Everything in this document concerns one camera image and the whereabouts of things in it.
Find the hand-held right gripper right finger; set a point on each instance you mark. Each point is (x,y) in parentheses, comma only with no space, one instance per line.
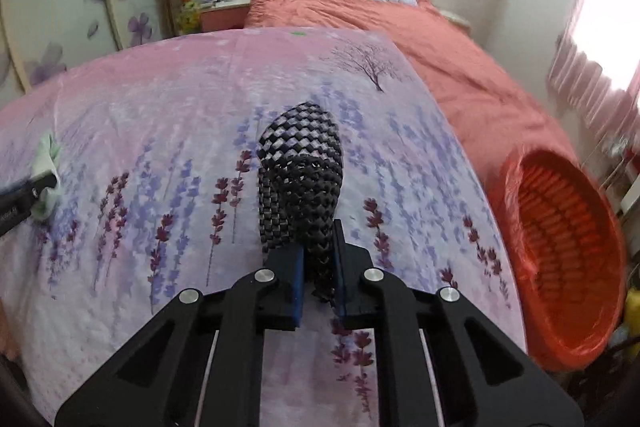
(341,279)

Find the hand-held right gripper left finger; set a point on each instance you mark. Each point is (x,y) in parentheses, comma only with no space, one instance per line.
(298,287)

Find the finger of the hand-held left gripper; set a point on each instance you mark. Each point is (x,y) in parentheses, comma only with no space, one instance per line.
(42,184)

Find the pale green cloth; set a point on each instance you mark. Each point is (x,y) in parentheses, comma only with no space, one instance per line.
(50,152)

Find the black woven mesh cloth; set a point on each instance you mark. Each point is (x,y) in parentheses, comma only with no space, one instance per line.
(300,157)

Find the orange plastic laundry basket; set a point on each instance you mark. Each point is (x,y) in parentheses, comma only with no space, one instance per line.
(565,232)

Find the lavender print tablecloth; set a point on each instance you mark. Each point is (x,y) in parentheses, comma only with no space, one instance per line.
(150,157)

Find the bed with orange cover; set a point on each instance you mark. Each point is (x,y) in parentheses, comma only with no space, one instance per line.
(450,72)

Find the pink nightstand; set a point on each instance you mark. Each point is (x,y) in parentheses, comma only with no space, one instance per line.
(225,18)

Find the white nightstand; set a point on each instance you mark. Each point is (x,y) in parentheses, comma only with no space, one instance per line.
(456,19)

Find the pink curtain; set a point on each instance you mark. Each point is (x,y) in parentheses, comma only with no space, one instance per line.
(595,72)

